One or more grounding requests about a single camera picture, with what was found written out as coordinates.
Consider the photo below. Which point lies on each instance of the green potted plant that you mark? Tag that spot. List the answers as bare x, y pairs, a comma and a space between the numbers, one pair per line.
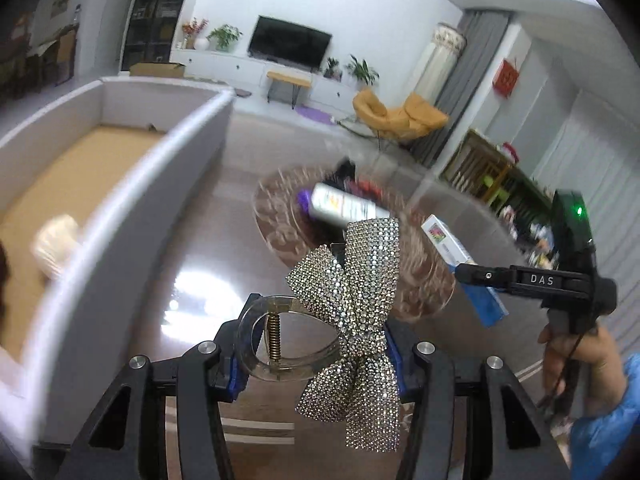
224, 37
362, 71

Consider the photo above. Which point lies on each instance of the wooden bench black legs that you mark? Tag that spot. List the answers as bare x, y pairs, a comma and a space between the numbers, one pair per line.
297, 84

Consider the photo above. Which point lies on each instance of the white plastic bottle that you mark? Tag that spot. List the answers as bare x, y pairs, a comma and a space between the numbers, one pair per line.
340, 208

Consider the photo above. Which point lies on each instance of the beige round object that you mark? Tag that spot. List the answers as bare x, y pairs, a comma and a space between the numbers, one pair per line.
54, 244

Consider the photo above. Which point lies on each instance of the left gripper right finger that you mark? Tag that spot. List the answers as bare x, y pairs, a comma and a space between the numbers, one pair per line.
505, 436

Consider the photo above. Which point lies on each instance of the green potted plant right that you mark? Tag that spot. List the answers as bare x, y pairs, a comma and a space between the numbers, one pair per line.
362, 71

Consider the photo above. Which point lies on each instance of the yellow lounge chair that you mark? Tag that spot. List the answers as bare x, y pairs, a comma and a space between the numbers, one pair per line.
413, 120

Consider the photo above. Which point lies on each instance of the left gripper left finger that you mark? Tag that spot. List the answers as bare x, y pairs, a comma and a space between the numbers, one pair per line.
124, 437

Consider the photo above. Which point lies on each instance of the brown cardboard box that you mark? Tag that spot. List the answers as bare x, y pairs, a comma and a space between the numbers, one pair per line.
158, 70

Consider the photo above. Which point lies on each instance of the blue sleeve forearm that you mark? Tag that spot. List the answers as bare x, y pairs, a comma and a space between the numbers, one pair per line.
596, 442

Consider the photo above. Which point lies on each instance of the grey white storage box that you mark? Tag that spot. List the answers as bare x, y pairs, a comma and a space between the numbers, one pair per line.
82, 326

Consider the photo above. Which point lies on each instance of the black round object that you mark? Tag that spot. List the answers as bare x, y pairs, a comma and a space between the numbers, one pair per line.
344, 172

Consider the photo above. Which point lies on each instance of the black television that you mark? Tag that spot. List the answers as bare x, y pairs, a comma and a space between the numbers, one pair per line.
288, 43

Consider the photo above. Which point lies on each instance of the dark glass display cabinet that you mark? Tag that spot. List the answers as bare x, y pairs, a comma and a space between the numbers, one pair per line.
151, 29

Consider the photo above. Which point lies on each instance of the white tv cabinet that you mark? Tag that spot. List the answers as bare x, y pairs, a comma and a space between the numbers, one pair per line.
252, 75

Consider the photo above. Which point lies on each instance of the rhinestone bow hair clip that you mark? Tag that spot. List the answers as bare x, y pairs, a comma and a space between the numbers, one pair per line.
352, 380

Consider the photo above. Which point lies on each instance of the green potted plant left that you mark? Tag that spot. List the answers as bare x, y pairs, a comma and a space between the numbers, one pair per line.
224, 37

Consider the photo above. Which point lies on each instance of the purple floor mat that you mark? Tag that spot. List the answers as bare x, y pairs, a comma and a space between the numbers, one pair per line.
315, 115

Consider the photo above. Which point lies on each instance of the red flowers vase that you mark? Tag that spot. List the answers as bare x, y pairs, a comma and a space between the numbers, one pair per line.
191, 30

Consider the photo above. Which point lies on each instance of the purple cap tube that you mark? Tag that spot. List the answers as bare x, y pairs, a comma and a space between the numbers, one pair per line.
304, 200

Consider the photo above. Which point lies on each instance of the wooden slatted shelf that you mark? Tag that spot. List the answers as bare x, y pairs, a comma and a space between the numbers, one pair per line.
479, 169

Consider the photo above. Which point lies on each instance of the grey curtain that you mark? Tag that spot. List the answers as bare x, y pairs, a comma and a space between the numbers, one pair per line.
483, 31

